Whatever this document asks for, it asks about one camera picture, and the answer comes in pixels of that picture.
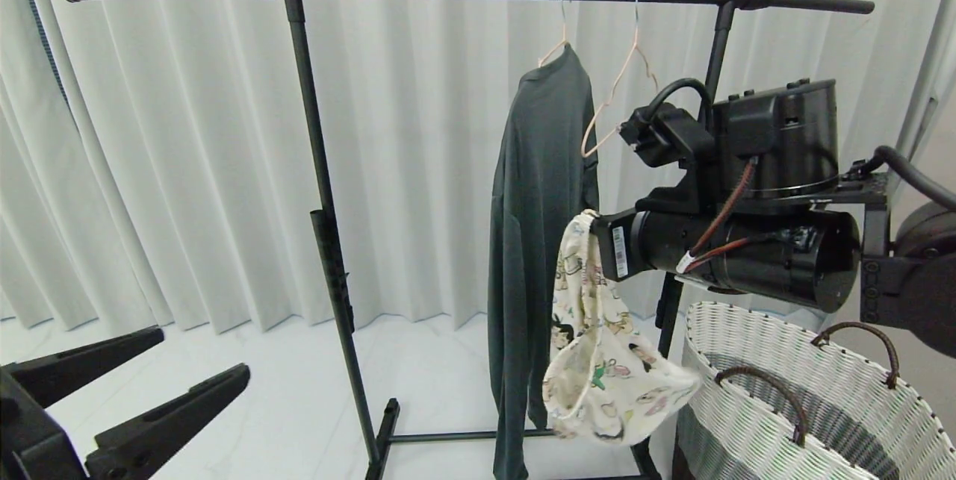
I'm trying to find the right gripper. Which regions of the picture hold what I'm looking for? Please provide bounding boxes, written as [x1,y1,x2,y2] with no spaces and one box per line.
[595,208,861,314]

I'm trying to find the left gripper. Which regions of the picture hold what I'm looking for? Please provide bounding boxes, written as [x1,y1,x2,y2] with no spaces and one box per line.
[0,326,251,480]

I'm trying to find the cream printed garment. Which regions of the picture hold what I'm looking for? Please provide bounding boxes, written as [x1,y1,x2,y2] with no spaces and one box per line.
[541,210,703,445]

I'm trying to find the dark grey long-sleeved shirt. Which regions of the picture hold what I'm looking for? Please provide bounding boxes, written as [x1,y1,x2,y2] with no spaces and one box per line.
[488,45,600,480]

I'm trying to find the pink clothes hanger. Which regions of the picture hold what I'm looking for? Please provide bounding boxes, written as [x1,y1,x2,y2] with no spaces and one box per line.
[581,0,659,160]
[538,0,572,69]

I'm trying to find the white laundry basket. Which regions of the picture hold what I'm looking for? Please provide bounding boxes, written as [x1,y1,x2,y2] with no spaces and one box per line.
[672,301,956,480]

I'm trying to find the white curtain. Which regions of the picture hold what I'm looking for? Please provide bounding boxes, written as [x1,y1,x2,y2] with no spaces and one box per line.
[0,0,956,335]

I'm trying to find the black cable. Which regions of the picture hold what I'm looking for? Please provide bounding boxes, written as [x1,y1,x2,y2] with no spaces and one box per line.
[642,78,714,130]
[851,144,956,213]

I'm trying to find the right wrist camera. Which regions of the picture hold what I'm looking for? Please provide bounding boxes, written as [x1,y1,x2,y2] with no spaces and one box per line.
[618,103,718,216]

